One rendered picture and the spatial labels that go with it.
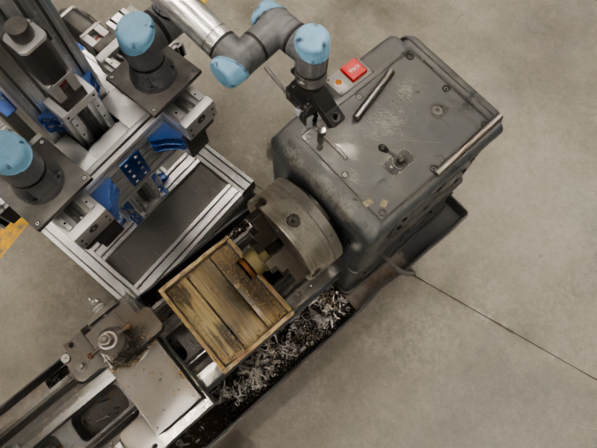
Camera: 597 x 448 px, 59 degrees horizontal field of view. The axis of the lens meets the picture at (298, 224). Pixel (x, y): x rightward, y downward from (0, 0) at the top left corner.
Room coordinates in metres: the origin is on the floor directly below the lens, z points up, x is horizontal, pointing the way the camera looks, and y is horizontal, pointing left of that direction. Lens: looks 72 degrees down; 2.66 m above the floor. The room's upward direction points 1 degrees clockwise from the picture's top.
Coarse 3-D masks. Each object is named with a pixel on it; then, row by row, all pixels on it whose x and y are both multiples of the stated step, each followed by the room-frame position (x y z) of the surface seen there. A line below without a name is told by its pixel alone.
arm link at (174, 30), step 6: (150, 6) 1.08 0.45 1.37; (156, 6) 1.05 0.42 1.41; (156, 12) 1.04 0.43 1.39; (162, 12) 1.04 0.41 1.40; (162, 18) 1.04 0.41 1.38; (168, 18) 1.03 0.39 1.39; (168, 24) 1.03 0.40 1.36; (174, 24) 1.03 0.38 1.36; (168, 30) 1.02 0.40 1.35; (174, 30) 1.03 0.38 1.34; (180, 30) 1.04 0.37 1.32; (174, 36) 1.02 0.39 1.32
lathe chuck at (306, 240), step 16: (272, 192) 0.57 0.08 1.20; (256, 208) 0.53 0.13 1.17; (272, 208) 0.51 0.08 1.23; (288, 208) 0.51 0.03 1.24; (272, 224) 0.47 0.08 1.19; (288, 224) 0.46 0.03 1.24; (304, 224) 0.46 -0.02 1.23; (288, 240) 0.42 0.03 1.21; (304, 240) 0.42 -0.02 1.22; (320, 240) 0.43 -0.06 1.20; (304, 256) 0.38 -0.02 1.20; (320, 256) 0.39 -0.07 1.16; (320, 272) 0.36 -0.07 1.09
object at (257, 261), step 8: (248, 248) 0.43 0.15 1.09; (248, 256) 0.40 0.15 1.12; (256, 256) 0.40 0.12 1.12; (264, 256) 0.40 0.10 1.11; (240, 264) 0.37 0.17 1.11; (248, 264) 0.37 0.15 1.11; (256, 264) 0.37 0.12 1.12; (264, 264) 0.37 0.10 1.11; (248, 272) 0.35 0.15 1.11; (256, 272) 0.35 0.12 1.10
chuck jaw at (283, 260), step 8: (280, 256) 0.40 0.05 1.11; (288, 256) 0.40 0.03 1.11; (272, 264) 0.38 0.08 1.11; (280, 264) 0.38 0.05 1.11; (288, 264) 0.38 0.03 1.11; (296, 264) 0.38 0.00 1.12; (272, 272) 0.36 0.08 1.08; (280, 272) 0.36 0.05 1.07; (288, 272) 0.36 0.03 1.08; (296, 272) 0.35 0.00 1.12; (304, 272) 0.35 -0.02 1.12
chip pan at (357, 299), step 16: (448, 208) 0.78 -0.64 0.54; (432, 224) 0.70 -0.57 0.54; (448, 224) 0.71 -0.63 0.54; (416, 240) 0.63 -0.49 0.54; (432, 240) 0.63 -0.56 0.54; (400, 256) 0.56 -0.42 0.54; (416, 256) 0.56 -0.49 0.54; (384, 272) 0.49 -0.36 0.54; (352, 288) 0.42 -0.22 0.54; (368, 288) 0.42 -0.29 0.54; (352, 304) 0.36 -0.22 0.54; (32, 400) -0.04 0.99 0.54
